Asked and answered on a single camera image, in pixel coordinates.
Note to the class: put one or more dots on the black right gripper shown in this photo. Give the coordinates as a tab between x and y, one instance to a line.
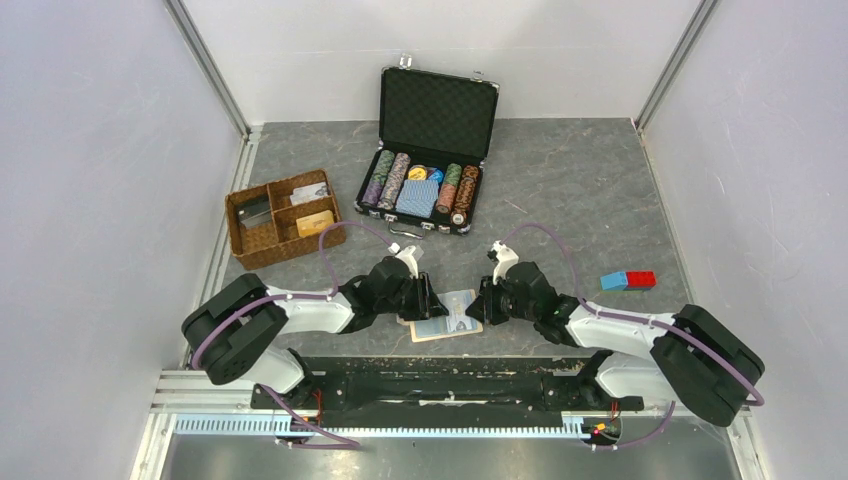
483	307

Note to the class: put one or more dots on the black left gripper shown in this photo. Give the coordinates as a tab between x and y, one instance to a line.
427	303

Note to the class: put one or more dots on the gold card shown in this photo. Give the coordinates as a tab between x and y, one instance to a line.
315	223

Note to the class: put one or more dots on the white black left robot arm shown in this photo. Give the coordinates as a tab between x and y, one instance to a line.
231	335

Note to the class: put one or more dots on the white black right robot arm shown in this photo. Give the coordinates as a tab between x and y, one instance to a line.
688	357

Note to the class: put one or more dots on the blue playing card deck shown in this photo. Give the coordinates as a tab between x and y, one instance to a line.
417	198

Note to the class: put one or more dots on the dark card in basket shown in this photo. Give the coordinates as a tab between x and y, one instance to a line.
254	212

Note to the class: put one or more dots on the blue toy brick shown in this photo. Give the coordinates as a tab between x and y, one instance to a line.
617	281

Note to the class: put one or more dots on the red toy brick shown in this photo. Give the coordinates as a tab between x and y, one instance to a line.
640	280

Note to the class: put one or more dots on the yellow dealer button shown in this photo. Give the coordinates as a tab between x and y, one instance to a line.
417	172

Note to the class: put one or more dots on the purple green chip stack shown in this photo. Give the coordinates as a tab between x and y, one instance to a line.
378	177

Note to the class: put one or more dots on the blue dealer button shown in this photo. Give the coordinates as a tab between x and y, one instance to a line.
435	175

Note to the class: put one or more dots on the purple grey chip stack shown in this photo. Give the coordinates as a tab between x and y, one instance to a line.
394	181

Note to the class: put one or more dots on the red green chip stack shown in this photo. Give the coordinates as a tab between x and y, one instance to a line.
448	189

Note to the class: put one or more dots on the brown orange chip stack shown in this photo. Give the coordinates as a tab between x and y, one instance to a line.
464	195

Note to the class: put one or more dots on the brown woven divided basket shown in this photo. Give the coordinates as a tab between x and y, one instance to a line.
278	240

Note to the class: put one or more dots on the black poker chip case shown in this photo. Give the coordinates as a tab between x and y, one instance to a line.
437	119

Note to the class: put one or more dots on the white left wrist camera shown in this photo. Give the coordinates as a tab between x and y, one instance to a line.
409	255

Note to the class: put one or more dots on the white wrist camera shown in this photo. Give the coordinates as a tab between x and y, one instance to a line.
409	255
503	258

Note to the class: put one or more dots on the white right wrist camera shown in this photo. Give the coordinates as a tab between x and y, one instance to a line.
503	258

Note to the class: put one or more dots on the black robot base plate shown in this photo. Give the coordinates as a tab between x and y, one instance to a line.
453	392

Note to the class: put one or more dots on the white slotted cable duct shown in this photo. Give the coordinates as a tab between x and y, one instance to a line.
280	425

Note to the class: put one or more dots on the right aluminium frame post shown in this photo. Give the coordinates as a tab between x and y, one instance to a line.
674	64

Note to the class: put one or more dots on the aluminium frame post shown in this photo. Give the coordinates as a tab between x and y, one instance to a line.
674	64
203	56

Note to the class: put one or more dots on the left aluminium frame post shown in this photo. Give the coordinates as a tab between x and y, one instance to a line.
203	56

